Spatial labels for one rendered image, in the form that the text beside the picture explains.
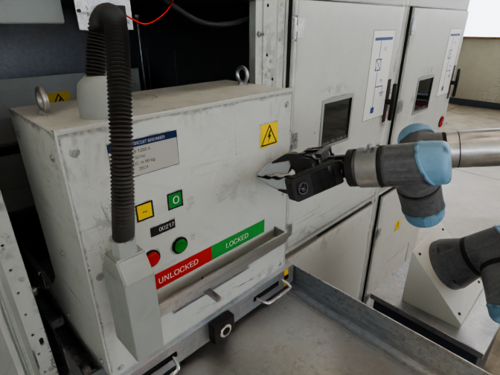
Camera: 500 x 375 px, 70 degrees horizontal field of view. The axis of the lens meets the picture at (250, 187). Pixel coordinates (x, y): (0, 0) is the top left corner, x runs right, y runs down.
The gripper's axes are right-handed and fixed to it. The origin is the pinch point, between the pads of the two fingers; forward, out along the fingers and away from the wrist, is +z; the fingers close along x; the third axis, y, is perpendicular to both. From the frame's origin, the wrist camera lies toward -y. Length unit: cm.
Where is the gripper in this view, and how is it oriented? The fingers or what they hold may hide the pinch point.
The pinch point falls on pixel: (260, 176)
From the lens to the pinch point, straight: 76.8
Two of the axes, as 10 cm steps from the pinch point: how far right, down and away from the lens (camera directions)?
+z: -8.3, 0.3, 5.5
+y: 5.0, -3.6, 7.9
